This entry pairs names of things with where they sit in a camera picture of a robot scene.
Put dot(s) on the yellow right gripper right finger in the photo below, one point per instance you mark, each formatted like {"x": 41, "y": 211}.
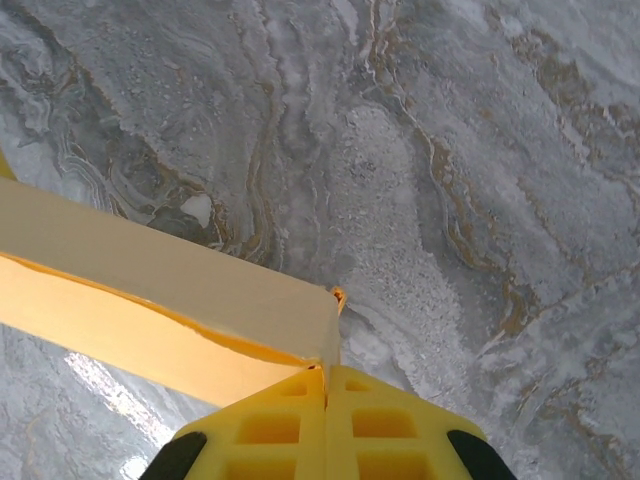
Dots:
{"x": 400, "y": 430}

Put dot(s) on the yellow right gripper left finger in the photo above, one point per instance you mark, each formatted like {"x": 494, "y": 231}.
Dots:
{"x": 265, "y": 430}

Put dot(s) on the yellow paper box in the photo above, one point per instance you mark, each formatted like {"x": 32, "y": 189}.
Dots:
{"x": 150, "y": 300}

